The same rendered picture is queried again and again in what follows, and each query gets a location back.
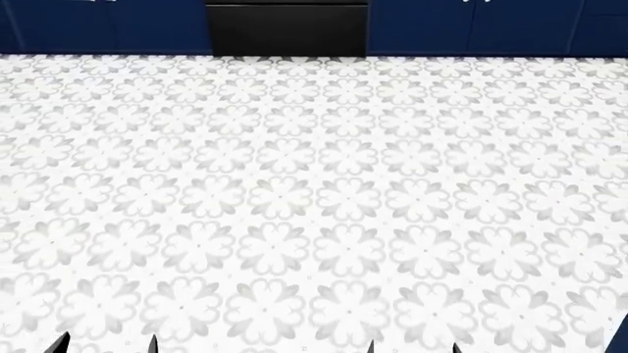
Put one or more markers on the black dishwasher front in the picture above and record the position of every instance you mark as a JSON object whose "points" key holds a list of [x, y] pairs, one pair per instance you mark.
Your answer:
{"points": [[288, 29]]}

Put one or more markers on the navy blue furniture corner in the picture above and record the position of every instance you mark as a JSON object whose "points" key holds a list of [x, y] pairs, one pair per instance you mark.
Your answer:
{"points": [[619, 336]]}

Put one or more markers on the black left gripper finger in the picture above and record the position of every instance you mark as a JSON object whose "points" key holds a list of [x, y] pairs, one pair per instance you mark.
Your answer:
{"points": [[59, 346], [152, 346]]}

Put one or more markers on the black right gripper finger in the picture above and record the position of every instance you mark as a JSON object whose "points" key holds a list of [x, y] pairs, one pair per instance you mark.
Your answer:
{"points": [[371, 348], [457, 349]]}

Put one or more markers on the navy blue base cabinet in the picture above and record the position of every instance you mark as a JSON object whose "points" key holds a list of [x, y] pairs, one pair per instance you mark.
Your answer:
{"points": [[103, 25], [495, 25]]}

